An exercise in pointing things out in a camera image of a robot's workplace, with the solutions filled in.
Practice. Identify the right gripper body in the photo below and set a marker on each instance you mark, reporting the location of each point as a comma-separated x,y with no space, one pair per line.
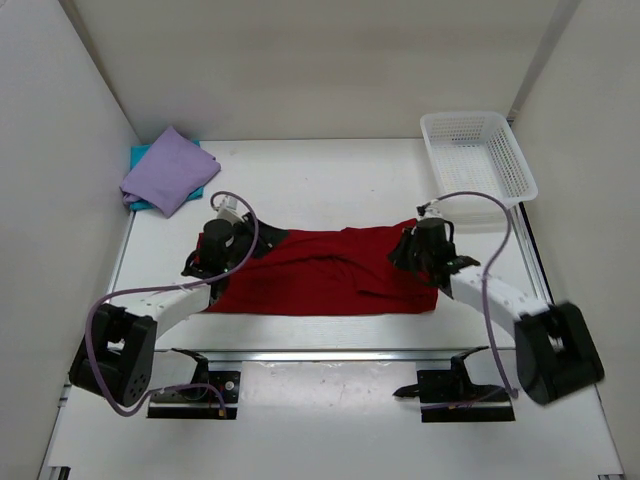
427,261

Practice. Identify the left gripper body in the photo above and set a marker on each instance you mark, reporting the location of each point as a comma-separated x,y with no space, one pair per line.
242,235

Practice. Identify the red t-shirt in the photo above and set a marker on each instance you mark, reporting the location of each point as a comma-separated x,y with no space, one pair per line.
328,273

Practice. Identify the purple t-shirt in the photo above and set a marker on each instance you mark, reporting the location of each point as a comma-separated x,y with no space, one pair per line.
172,168

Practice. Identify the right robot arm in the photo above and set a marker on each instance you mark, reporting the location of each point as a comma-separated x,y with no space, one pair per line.
555,353

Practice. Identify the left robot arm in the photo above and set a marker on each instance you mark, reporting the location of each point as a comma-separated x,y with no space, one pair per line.
117,357

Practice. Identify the white plastic basket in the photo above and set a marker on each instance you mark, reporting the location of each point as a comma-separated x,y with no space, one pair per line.
477,151

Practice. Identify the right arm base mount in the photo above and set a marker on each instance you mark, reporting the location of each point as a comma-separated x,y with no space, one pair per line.
448,395

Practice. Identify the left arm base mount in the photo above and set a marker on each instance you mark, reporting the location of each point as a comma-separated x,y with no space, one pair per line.
187,386

